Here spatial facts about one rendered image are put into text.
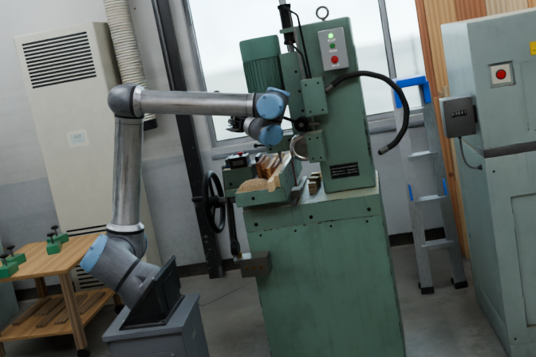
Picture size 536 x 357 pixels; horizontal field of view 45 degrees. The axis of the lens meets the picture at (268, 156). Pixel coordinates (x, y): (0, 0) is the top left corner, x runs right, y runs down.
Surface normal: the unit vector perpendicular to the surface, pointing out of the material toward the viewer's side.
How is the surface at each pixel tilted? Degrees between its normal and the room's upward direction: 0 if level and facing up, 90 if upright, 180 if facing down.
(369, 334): 90
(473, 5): 87
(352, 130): 90
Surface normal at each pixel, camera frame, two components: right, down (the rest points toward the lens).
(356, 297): -0.15, 0.19
